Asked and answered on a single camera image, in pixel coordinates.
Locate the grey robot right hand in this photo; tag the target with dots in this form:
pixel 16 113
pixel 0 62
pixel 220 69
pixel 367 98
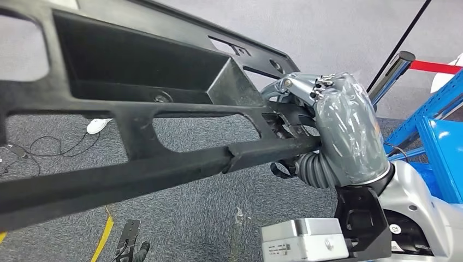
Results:
pixel 351 130

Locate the black plastic frame part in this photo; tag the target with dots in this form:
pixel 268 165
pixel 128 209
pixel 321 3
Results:
pixel 137 119

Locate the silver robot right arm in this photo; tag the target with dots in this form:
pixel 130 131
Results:
pixel 416 202

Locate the blue metal shelf rack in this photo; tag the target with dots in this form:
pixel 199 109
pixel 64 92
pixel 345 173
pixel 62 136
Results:
pixel 441 155

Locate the thin black pole stand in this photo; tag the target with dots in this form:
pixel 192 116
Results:
pixel 398 47

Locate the red barrier belt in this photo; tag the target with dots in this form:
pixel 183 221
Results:
pixel 434 67

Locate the small white device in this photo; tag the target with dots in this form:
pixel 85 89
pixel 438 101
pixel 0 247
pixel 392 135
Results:
pixel 97 126

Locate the yellow floor tape strip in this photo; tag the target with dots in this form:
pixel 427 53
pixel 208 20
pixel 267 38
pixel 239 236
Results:
pixel 104 235

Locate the chrome stanchion post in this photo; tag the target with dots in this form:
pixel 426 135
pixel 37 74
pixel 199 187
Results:
pixel 390 76

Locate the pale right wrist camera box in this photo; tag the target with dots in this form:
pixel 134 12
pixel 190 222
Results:
pixel 300 238

